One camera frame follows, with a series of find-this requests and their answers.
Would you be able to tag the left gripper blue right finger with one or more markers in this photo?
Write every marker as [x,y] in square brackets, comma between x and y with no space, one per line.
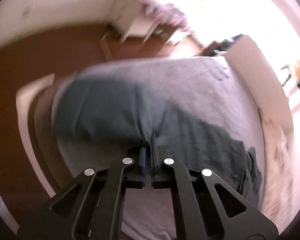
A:
[153,149]

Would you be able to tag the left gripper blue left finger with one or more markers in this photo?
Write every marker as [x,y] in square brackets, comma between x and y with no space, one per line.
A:
[142,164]

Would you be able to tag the dark green quilted puffer jacket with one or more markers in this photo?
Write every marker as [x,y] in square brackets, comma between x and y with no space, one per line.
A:
[106,109]

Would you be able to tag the grey quilted bed mattress cover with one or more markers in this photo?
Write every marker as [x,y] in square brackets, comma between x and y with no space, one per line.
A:
[206,87]

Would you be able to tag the beige floral leaf blanket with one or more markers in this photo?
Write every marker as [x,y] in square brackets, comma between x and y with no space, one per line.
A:
[277,200]

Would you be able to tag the beige upholstered headboard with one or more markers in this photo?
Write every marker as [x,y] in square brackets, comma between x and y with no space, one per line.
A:
[248,60]

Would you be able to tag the red plaid cloth on nightstand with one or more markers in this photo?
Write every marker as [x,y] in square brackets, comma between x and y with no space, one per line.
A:
[166,14]

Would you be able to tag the beige bed frame base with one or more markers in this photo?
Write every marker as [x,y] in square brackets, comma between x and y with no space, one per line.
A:
[33,104]

